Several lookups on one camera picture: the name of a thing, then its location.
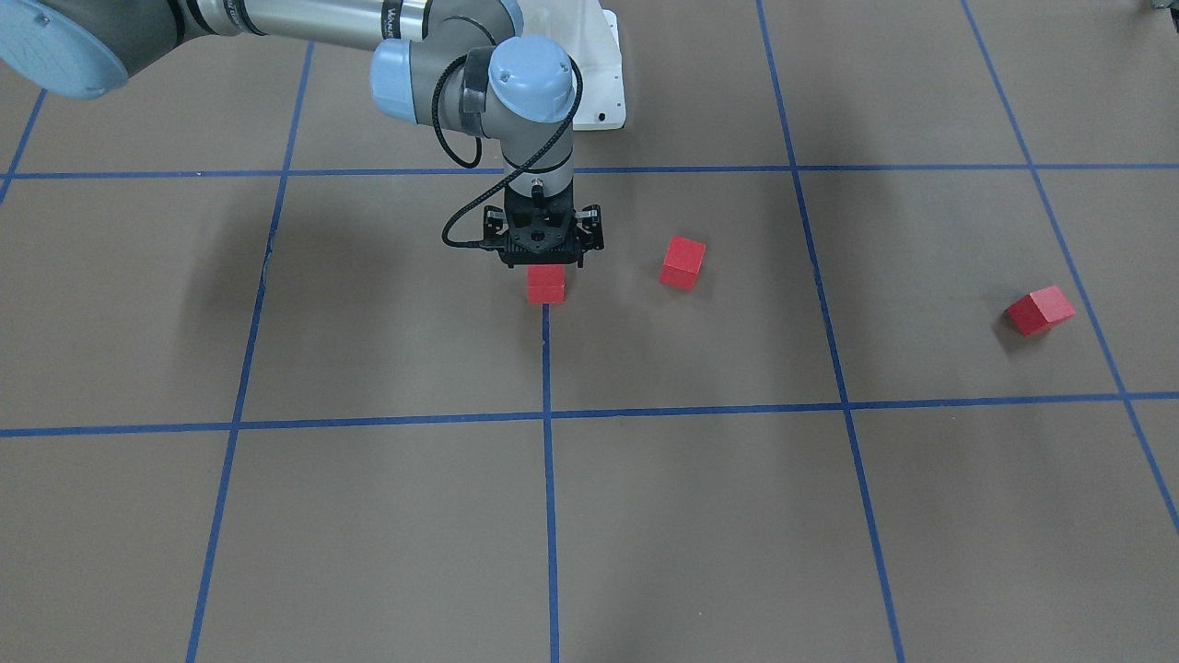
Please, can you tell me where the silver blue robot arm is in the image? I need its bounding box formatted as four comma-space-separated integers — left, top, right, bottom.
1, 1, 605, 267

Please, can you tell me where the red block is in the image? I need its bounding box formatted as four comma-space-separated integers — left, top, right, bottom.
1005, 285, 1076, 337
526, 264, 566, 306
660, 236, 706, 291

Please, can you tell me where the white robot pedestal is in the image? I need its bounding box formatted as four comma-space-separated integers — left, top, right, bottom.
571, 1, 627, 132

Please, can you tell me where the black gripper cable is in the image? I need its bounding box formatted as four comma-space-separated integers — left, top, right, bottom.
433, 53, 585, 250

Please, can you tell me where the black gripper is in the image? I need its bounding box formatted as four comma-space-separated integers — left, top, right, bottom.
483, 189, 605, 268

